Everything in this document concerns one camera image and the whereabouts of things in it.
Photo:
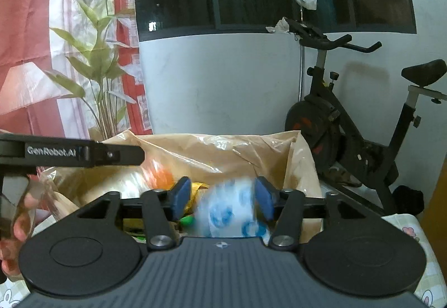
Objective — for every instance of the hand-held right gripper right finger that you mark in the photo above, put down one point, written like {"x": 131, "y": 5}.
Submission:
{"x": 263, "y": 199}

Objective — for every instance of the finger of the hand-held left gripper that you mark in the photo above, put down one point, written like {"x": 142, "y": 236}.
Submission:
{"x": 115, "y": 155}

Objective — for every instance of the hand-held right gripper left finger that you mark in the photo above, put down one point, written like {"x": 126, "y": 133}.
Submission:
{"x": 181, "y": 197}

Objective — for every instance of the white blue print snack packet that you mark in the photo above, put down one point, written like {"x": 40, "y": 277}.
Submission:
{"x": 223, "y": 210}

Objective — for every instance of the brown plastic bag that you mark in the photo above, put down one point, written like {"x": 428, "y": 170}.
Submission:
{"x": 227, "y": 158}

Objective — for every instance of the person's left hand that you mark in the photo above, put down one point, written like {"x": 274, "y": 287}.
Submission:
{"x": 19, "y": 224}

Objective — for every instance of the yellow snack packet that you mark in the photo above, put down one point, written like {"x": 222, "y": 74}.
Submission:
{"x": 199, "y": 194}

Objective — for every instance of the green snack packet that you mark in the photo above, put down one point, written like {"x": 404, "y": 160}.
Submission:
{"x": 187, "y": 220}

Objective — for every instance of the orange snack packet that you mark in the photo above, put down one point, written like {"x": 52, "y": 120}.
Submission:
{"x": 162, "y": 177}

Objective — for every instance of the black exercise bike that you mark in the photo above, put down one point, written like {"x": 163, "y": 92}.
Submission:
{"x": 349, "y": 140}

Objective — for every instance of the red white bamboo print curtain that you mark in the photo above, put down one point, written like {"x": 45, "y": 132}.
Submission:
{"x": 70, "y": 49}

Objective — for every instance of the silver metal pole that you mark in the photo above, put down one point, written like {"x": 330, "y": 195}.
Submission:
{"x": 302, "y": 74}

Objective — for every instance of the white crumpled cloth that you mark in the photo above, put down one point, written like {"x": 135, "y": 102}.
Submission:
{"x": 278, "y": 26}

